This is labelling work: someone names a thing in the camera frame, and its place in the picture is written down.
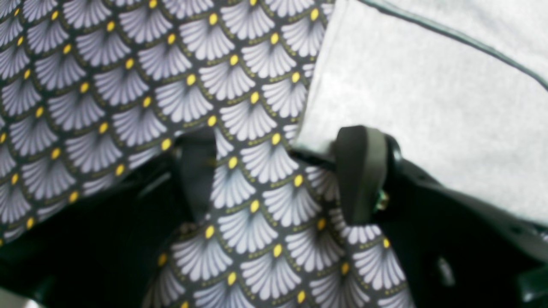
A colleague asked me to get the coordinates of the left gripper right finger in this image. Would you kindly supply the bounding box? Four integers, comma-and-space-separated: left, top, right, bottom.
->
334, 125, 548, 308

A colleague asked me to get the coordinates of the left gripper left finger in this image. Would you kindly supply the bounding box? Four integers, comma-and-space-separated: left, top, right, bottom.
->
1, 128, 217, 308

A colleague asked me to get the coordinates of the light grey T-shirt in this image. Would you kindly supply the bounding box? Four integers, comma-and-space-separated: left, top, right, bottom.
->
290, 0, 548, 226

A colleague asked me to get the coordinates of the fan-patterned table cloth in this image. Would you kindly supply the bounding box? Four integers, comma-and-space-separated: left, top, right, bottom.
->
1, 0, 415, 308

